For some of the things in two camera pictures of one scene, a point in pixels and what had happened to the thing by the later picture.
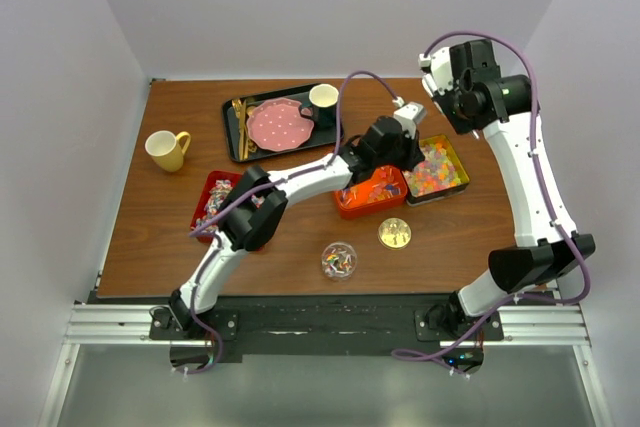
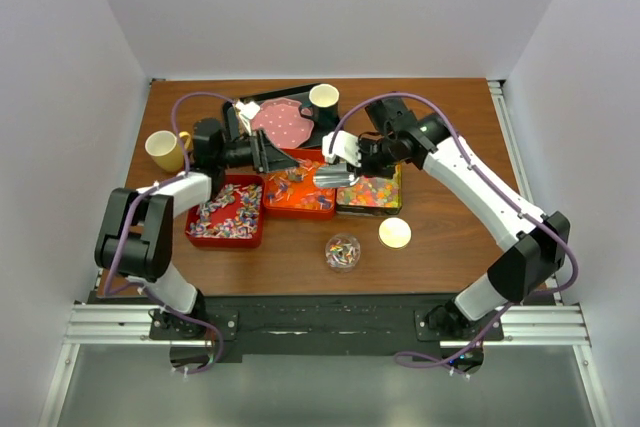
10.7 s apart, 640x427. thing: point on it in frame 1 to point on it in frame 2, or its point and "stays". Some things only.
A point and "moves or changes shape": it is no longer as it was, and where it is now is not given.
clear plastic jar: x=339 y=259 moves or changes shape
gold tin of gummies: x=439 y=176 to x=372 y=195
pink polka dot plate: x=276 y=124 stays
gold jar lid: x=394 y=233 stays
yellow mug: x=165 y=149 stays
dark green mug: x=323 y=102 stays
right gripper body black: x=451 y=103 to x=378 y=156
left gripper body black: x=401 y=154 to x=258 y=151
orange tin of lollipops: x=385 y=188 to x=293 y=194
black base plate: x=335 y=326 stays
